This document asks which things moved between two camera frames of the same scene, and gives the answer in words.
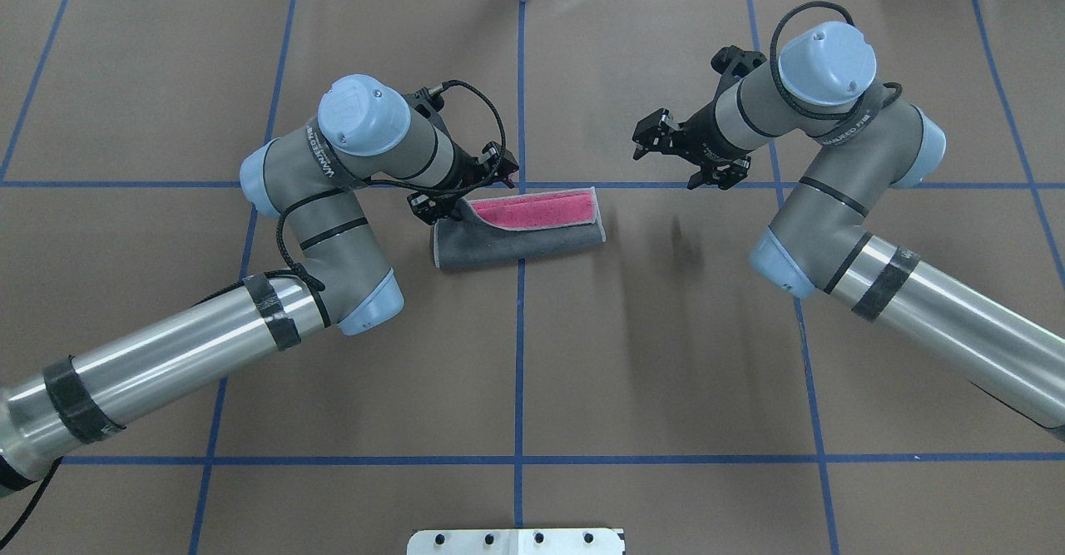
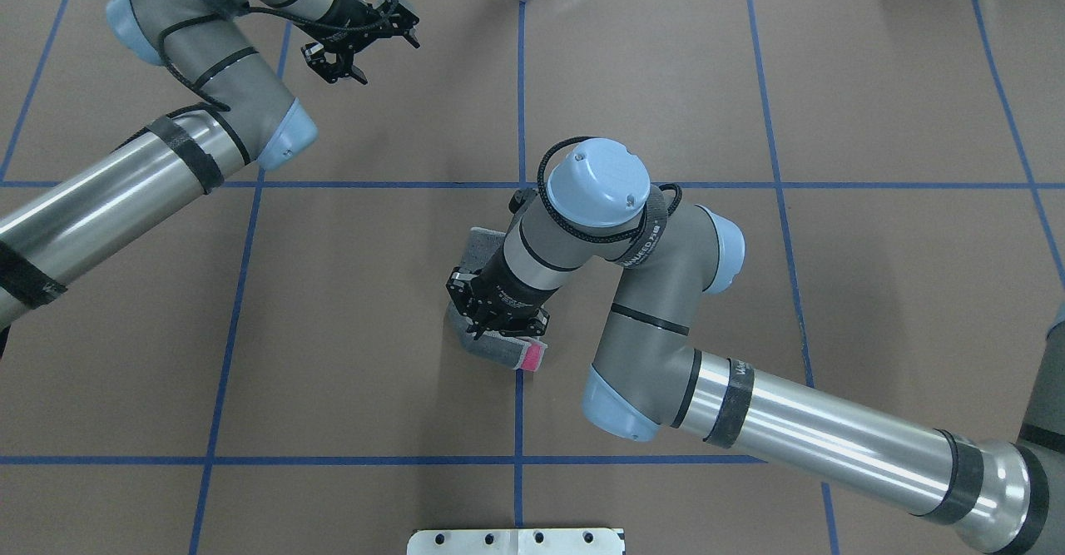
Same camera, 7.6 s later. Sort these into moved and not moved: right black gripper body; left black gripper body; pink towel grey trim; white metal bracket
Moved: pink towel grey trim; right black gripper body; left black gripper body
Not moved: white metal bracket
